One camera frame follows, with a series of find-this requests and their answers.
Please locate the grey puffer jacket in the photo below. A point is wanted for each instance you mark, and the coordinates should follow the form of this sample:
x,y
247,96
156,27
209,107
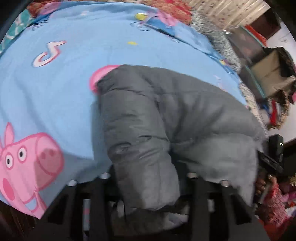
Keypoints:
x,y
158,125

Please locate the open cardboard box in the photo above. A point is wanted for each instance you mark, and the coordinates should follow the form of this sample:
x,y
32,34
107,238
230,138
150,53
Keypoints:
x,y
275,72

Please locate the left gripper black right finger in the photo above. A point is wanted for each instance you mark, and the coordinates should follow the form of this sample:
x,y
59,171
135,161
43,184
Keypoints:
x,y
215,211

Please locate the red floral patterned quilt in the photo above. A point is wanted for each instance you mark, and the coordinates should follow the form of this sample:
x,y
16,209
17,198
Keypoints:
x,y
178,9

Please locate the grey speckled blanket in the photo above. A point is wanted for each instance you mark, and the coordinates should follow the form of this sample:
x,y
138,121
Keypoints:
x,y
222,45

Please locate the teal wave-pattern cloth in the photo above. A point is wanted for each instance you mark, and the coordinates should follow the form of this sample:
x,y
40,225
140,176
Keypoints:
x,y
23,21

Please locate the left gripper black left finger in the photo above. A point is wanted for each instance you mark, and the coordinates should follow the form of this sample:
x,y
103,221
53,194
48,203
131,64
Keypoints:
x,y
81,211

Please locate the light blue cartoon bedsheet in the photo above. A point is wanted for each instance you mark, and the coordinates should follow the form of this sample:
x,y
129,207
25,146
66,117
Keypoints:
x,y
51,132

